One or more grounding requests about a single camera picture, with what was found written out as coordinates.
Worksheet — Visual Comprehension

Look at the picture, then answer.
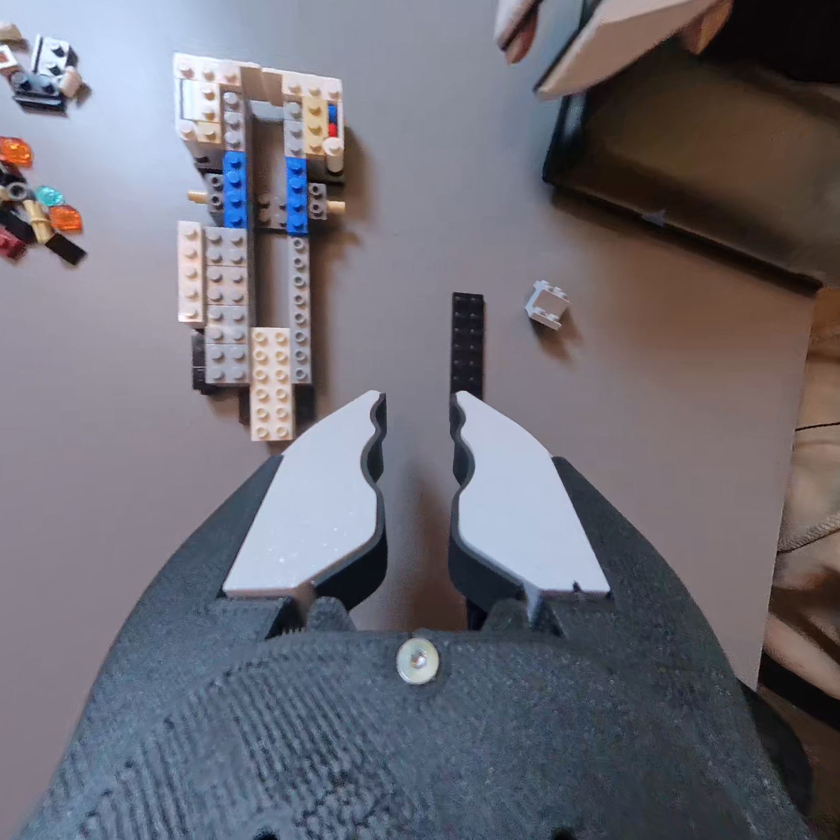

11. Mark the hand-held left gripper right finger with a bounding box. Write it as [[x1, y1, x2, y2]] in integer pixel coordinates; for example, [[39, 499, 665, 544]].
[[449, 390, 613, 602]]

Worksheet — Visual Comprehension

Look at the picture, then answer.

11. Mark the person's right hand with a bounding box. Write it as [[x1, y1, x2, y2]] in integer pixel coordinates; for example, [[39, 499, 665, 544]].
[[505, 16, 537, 64]]

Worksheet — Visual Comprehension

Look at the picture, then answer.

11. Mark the grey lego bracket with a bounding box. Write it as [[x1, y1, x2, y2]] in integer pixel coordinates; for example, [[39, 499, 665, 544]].
[[525, 280, 571, 330]]

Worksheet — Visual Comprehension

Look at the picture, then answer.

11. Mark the pile of small lego pieces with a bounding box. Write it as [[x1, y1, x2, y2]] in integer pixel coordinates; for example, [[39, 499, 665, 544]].
[[0, 134, 88, 266]]

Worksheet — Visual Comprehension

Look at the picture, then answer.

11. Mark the black leather pad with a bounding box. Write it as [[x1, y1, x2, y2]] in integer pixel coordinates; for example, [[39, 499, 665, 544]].
[[542, 39, 840, 291]]

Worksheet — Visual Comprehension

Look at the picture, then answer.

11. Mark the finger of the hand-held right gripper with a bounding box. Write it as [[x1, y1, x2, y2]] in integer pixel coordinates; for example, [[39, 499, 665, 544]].
[[495, 0, 546, 48], [535, 0, 734, 101]]

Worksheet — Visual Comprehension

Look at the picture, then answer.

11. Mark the long black lego piece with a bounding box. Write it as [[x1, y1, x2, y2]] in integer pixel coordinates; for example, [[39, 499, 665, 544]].
[[449, 292, 485, 403]]

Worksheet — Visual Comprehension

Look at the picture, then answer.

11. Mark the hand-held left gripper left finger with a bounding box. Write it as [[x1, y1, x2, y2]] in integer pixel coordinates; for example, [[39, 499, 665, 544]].
[[223, 390, 388, 609]]

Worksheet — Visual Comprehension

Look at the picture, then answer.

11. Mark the grey lego model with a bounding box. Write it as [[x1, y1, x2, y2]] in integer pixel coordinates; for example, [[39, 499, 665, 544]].
[[172, 52, 349, 442]]

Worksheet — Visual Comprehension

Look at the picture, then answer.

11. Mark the black and tan lego cluster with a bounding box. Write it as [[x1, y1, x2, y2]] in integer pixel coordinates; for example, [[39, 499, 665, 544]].
[[0, 23, 91, 117]]

